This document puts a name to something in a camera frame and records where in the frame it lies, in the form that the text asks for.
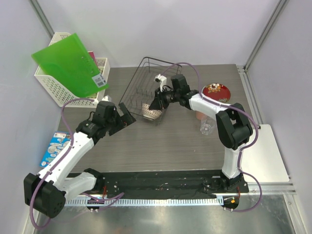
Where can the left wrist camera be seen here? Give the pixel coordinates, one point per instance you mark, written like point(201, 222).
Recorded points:
point(106, 98)

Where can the patterned ceramic bowl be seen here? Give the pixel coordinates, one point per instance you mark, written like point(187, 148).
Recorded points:
point(152, 114)

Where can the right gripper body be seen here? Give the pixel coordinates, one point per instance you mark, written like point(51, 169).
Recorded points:
point(166, 96)

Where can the green plastic file folder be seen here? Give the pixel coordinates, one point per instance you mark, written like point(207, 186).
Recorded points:
point(70, 64)

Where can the clear glass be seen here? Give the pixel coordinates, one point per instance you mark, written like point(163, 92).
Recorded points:
point(207, 126)

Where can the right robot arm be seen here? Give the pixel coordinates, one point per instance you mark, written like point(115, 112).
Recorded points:
point(234, 125)

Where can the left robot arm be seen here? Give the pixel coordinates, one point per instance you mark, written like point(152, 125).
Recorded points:
point(48, 190)

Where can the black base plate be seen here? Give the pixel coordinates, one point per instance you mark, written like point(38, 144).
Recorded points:
point(193, 184)

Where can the white cable duct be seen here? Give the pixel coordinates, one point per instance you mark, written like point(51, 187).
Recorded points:
point(86, 201)

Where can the white clipboard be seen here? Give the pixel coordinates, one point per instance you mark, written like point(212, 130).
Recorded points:
point(263, 160)

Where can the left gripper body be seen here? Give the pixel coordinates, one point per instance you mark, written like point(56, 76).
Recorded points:
point(116, 119)

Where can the pink plastic cup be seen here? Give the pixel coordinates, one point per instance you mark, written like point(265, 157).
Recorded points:
point(200, 115)

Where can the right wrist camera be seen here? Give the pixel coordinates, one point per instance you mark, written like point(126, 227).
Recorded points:
point(162, 80)

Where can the white file organizer basket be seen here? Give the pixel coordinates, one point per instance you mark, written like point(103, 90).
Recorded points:
point(61, 94)

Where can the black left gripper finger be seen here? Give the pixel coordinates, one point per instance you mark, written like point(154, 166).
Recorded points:
point(118, 127)
point(127, 118)

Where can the blue booklet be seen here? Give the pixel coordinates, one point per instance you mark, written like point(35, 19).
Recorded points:
point(57, 143)

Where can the wire dish rack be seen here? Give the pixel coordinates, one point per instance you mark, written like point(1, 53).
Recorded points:
point(141, 88)

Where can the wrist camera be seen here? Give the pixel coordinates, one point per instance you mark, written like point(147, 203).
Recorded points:
point(106, 98)
point(162, 80)

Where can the red floral plate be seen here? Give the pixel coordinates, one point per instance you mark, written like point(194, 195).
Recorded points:
point(218, 92)

